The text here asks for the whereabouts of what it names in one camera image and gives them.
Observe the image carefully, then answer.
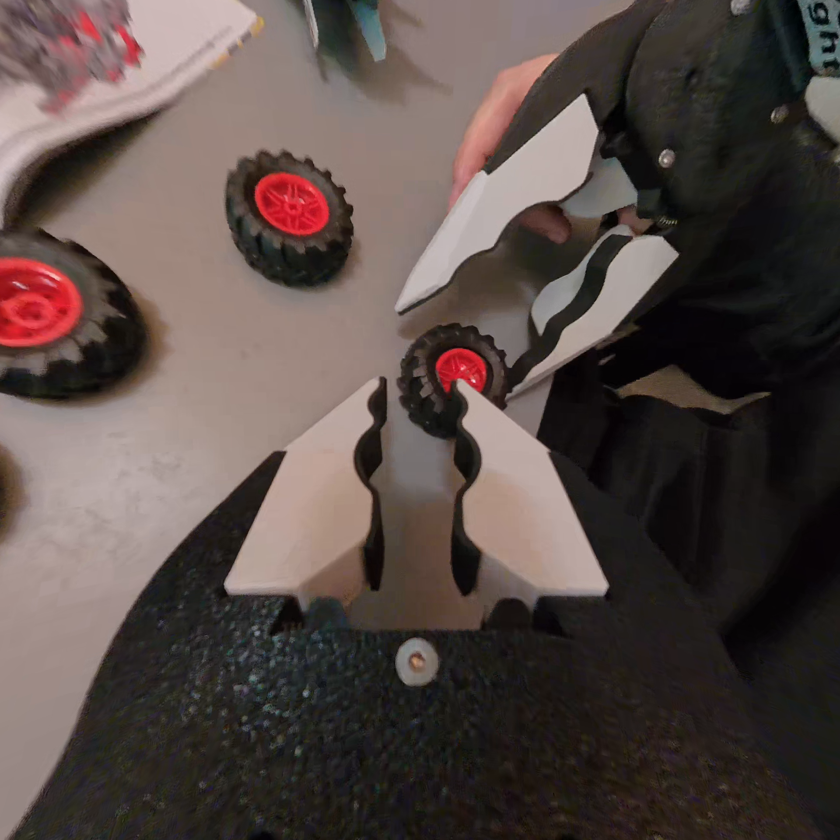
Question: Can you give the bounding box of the open instruction booklet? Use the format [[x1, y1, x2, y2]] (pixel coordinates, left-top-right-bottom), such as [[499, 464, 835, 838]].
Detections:
[[0, 0, 265, 217]]

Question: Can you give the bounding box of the grey desk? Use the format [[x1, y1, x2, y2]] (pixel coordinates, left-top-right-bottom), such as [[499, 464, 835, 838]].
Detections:
[[0, 0, 634, 834]]

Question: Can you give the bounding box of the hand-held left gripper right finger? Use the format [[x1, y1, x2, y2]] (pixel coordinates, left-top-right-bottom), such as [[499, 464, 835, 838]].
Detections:
[[450, 379, 611, 610]]

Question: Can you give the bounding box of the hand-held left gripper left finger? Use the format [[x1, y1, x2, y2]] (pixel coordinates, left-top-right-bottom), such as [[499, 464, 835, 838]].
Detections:
[[223, 375, 391, 613]]

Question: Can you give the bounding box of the toy vehicle chassis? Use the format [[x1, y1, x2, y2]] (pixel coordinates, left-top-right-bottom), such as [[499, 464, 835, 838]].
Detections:
[[301, 0, 389, 63]]

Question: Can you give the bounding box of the person's right forearm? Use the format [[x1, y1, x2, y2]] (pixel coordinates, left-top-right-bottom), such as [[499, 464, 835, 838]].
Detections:
[[610, 164, 840, 401]]

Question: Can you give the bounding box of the person's right hand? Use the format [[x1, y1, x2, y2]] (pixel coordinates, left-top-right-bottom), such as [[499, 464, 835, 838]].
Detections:
[[450, 52, 651, 245]]

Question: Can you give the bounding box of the person's black clothing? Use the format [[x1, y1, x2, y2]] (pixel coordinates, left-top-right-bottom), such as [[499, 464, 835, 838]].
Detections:
[[538, 348, 840, 840]]

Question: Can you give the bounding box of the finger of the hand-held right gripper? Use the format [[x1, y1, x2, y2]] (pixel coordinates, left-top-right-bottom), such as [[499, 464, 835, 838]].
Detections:
[[507, 225, 681, 399], [394, 93, 641, 317]]

